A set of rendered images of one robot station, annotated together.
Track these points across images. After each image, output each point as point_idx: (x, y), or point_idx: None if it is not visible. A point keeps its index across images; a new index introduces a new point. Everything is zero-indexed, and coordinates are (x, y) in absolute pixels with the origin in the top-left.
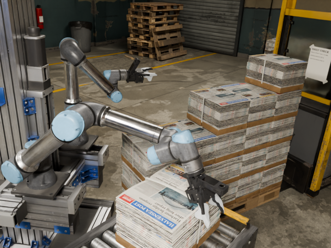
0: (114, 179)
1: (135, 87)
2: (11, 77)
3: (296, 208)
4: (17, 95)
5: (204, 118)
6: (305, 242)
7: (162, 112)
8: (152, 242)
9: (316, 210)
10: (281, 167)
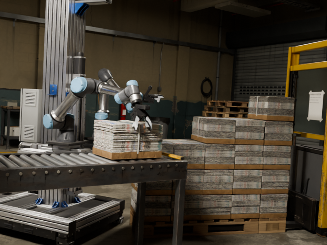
0: None
1: None
2: (62, 78)
3: (298, 239)
4: (63, 89)
5: (199, 133)
6: None
7: None
8: (106, 140)
9: (319, 243)
10: (282, 197)
